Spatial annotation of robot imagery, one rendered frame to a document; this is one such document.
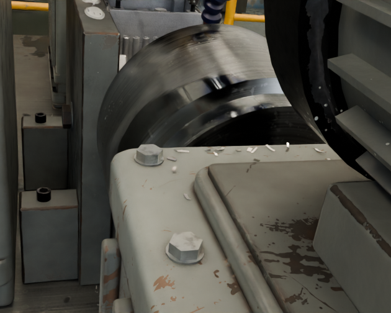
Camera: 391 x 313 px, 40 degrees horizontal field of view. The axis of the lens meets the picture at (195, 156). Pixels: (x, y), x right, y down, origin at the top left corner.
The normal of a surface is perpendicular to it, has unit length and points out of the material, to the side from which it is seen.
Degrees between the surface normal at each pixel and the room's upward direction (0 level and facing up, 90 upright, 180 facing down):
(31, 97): 0
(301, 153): 0
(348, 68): 15
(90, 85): 90
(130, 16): 90
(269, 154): 0
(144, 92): 47
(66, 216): 90
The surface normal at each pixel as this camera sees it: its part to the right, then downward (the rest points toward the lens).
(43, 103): 0.11, -0.88
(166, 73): -0.47, -0.70
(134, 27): 0.26, 0.48
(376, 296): -0.96, 0.03
